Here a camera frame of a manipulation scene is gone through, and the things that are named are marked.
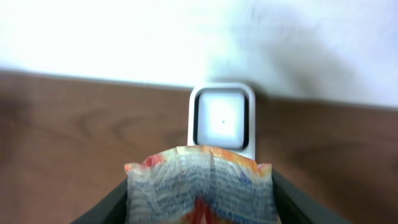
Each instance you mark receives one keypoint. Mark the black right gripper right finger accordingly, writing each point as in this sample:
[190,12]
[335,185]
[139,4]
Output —
[295,206]

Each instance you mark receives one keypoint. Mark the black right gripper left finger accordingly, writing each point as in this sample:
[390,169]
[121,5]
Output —
[111,209]

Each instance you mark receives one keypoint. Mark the orange Kleenex tissue pack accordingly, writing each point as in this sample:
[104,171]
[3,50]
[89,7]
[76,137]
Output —
[200,184]

